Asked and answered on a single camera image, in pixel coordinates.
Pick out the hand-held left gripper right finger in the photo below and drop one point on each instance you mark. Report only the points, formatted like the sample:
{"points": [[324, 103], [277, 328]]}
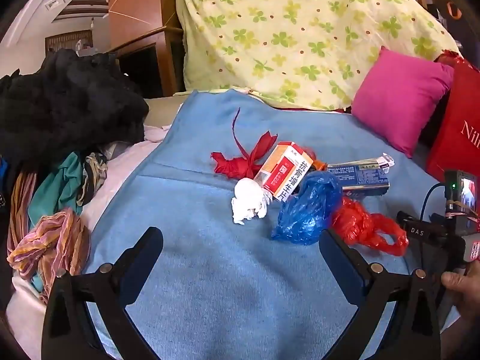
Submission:
{"points": [[343, 266]]}

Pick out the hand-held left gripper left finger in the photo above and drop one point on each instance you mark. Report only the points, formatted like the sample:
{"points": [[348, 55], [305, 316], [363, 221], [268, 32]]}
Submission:
{"points": [[148, 247]]}

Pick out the red plastic bag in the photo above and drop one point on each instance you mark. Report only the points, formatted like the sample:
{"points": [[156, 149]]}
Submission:
{"points": [[356, 221]]}

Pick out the blue plastic bag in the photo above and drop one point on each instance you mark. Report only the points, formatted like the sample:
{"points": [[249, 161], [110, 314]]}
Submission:
{"points": [[307, 210]]}

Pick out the blue white medicine box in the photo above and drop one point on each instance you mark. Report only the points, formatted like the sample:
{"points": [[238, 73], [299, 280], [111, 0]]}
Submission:
{"points": [[363, 180]]}

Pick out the orange white medicine box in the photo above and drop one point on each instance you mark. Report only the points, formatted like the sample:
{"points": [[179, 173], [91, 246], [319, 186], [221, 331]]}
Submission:
{"points": [[285, 172]]}

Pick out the white tissue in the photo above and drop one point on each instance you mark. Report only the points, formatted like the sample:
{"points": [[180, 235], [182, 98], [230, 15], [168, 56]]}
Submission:
{"points": [[249, 200]]}

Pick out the person's right hand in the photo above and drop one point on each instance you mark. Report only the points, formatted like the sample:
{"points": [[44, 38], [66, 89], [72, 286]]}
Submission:
{"points": [[463, 292]]}

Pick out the white bed sheet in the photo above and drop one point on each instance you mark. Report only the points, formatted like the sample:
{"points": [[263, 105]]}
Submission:
{"points": [[112, 187]]}

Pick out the blue blanket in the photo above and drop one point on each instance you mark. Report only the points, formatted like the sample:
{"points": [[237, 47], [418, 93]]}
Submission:
{"points": [[225, 288]]}

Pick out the dark patterned scarf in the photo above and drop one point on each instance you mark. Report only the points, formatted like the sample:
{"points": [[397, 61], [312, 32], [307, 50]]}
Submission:
{"points": [[93, 176]]}

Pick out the red paper bag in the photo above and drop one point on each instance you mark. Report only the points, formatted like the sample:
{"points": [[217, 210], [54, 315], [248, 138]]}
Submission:
{"points": [[461, 138]]}

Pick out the striped crinkled scarf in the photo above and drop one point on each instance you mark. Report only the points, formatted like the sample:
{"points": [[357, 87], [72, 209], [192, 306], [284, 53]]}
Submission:
{"points": [[56, 243]]}

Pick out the orange wrapper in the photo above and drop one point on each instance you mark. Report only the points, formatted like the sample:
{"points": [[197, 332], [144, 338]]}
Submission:
{"points": [[318, 164]]}

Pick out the teal cloth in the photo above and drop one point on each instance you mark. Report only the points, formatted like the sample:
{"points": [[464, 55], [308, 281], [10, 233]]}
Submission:
{"points": [[56, 187]]}

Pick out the pink pillow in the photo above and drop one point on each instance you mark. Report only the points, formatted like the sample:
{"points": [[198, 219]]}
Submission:
{"points": [[397, 101]]}

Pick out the black garment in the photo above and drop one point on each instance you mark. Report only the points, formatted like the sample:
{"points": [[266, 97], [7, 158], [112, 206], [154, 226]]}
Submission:
{"points": [[67, 108]]}

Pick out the wooden cabinet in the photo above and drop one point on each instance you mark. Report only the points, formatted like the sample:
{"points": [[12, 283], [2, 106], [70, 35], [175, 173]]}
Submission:
{"points": [[150, 63]]}

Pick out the dark blue bag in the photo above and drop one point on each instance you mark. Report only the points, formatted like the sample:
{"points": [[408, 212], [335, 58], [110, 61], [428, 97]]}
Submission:
{"points": [[465, 33]]}

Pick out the orange hook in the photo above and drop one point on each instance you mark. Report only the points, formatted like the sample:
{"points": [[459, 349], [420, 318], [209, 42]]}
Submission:
{"points": [[453, 10]]}

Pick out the clover print quilt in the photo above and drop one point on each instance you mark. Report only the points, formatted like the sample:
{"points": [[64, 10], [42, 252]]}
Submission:
{"points": [[300, 26]]}

